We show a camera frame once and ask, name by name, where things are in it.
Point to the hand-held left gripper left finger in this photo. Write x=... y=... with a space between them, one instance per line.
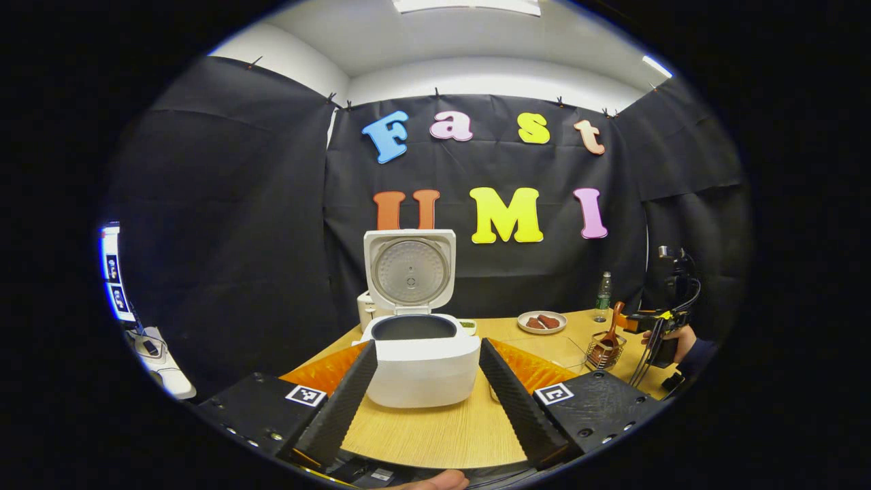
x=340 y=415

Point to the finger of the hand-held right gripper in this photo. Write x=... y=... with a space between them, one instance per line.
x=629 y=322

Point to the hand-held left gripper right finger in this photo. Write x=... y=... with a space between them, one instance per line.
x=517 y=408

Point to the brown wooden spoon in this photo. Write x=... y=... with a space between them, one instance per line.
x=614 y=323

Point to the white rice cooker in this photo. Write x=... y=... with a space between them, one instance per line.
x=422 y=374

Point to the green glass bottle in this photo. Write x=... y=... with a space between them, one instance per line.
x=603 y=299

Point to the black box with white label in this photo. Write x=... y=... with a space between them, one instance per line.
x=378 y=475

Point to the white round plate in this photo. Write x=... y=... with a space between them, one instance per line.
x=541 y=329

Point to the white divided snack tray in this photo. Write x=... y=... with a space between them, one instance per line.
x=468 y=327

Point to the white toaster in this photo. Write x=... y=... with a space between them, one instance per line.
x=366 y=313

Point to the white side table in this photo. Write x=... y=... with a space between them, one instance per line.
x=173 y=381

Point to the small black device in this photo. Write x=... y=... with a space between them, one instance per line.
x=150 y=347

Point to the ceiling light panel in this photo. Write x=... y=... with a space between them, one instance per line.
x=656 y=66
x=469 y=5

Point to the computer monitor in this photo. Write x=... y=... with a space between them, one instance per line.
x=114 y=272

